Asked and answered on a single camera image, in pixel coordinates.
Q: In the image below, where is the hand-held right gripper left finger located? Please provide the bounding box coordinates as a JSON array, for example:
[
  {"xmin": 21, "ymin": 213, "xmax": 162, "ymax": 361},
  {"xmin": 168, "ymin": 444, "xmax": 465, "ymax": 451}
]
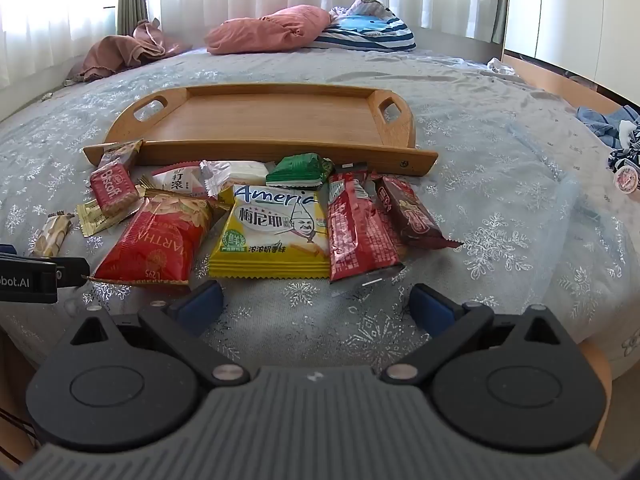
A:
[{"xmin": 52, "ymin": 280, "xmax": 251, "ymax": 388}]

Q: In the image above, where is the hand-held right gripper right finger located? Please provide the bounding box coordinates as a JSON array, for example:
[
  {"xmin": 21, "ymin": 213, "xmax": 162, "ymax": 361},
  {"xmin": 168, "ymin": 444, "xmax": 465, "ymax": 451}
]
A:
[{"xmin": 380, "ymin": 282, "xmax": 583, "ymax": 388}]

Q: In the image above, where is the clear wafer packet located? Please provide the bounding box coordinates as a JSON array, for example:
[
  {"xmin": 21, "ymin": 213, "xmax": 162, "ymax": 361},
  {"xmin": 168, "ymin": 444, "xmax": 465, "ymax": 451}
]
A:
[{"xmin": 29, "ymin": 211, "xmax": 76, "ymax": 259}]

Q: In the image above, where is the gold snack packet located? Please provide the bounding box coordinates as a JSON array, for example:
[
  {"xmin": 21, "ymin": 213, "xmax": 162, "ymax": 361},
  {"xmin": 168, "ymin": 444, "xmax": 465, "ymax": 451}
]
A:
[{"xmin": 76, "ymin": 195, "xmax": 146, "ymax": 238}]

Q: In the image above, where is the large red nut packet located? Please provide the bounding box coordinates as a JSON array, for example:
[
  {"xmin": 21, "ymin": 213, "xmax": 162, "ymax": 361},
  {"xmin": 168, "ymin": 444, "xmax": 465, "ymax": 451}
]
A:
[{"xmin": 92, "ymin": 192, "xmax": 226, "ymax": 294}]

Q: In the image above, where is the red biscuit packet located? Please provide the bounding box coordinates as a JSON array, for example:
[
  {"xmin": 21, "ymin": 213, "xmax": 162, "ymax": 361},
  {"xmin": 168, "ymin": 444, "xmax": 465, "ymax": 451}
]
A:
[{"xmin": 90, "ymin": 162, "xmax": 144, "ymax": 219}]

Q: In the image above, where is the yellow cracker packet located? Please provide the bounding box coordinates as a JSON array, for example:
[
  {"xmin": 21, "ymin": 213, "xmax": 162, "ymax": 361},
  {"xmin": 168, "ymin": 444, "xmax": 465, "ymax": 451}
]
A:
[{"xmin": 207, "ymin": 183, "xmax": 332, "ymax": 280}]

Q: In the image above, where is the brown chocolate bar packet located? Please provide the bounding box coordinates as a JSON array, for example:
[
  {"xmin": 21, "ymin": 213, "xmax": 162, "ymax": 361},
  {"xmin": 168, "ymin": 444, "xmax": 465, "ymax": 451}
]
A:
[{"xmin": 372, "ymin": 172, "xmax": 465, "ymax": 250}]

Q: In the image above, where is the long red snack packet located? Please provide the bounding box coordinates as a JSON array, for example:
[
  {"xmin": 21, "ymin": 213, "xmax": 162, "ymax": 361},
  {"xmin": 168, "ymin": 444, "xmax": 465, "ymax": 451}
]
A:
[{"xmin": 327, "ymin": 161, "xmax": 406, "ymax": 286}]

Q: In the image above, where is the dark red snack packet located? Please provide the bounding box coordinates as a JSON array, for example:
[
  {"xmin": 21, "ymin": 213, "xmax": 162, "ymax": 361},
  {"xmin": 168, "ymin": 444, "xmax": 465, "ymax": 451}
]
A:
[{"xmin": 97, "ymin": 140, "xmax": 145, "ymax": 171}]

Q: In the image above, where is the white and red snack packet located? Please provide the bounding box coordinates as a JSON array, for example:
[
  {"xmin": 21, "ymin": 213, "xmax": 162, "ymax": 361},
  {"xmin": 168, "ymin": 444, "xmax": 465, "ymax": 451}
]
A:
[{"xmin": 142, "ymin": 161, "xmax": 211, "ymax": 199}]

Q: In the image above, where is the white cake packet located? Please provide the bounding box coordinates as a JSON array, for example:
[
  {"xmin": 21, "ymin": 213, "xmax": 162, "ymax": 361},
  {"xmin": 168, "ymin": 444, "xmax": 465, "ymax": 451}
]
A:
[{"xmin": 200, "ymin": 159, "xmax": 276, "ymax": 196}]

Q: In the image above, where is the green snack packet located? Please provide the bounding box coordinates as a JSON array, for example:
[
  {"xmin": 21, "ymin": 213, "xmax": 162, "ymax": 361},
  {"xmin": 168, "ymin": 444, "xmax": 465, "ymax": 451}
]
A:
[{"xmin": 265, "ymin": 152, "xmax": 336, "ymax": 191}]

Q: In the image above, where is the wooden tray with handles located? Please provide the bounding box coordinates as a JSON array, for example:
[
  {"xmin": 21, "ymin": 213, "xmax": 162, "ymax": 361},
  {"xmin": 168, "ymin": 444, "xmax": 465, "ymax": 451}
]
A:
[{"xmin": 82, "ymin": 82, "xmax": 439, "ymax": 177}]

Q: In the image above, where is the mauve crumpled cloth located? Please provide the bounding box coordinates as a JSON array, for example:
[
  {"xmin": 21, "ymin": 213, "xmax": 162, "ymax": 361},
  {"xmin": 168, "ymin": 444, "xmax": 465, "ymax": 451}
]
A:
[{"xmin": 65, "ymin": 20, "xmax": 193, "ymax": 83}]

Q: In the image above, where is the small round pink container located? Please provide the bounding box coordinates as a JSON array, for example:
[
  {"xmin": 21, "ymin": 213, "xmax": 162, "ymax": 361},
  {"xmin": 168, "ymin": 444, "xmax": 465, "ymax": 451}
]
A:
[{"xmin": 614, "ymin": 166, "xmax": 640, "ymax": 193}]

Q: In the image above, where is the dark blue patterned cloth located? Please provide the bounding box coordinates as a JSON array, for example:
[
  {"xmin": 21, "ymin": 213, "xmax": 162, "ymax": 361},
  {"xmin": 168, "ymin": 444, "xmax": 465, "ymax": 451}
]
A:
[{"xmin": 607, "ymin": 122, "xmax": 640, "ymax": 171}]

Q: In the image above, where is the white crumpled plastic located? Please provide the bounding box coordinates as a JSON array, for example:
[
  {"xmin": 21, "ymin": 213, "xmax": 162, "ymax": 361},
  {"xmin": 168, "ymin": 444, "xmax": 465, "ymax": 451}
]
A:
[{"xmin": 486, "ymin": 57, "xmax": 523, "ymax": 77}]

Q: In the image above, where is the wooden side board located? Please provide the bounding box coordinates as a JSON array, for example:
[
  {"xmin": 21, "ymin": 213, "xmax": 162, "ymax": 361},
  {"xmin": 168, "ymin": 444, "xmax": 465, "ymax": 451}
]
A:
[{"xmin": 502, "ymin": 50, "xmax": 623, "ymax": 116}]

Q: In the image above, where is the pink pillow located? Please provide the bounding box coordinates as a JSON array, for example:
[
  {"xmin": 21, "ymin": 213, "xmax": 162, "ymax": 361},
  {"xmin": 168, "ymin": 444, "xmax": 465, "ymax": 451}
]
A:
[{"xmin": 205, "ymin": 4, "xmax": 332, "ymax": 56}]

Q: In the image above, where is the blue white striped pillow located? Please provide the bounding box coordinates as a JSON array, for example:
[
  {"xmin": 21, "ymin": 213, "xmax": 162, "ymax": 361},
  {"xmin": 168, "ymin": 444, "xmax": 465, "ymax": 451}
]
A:
[{"xmin": 315, "ymin": 12, "xmax": 417, "ymax": 53}]

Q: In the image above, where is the floral cloth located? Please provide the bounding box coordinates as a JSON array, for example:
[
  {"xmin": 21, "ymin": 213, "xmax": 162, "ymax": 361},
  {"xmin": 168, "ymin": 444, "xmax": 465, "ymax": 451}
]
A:
[{"xmin": 327, "ymin": 0, "xmax": 396, "ymax": 20}]

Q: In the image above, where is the white wardrobe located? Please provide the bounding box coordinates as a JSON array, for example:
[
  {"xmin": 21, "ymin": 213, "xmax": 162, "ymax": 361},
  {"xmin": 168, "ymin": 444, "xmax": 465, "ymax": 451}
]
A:
[{"xmin": 502, "ymin": 0, "xmax": 640, "ymax": 108}]

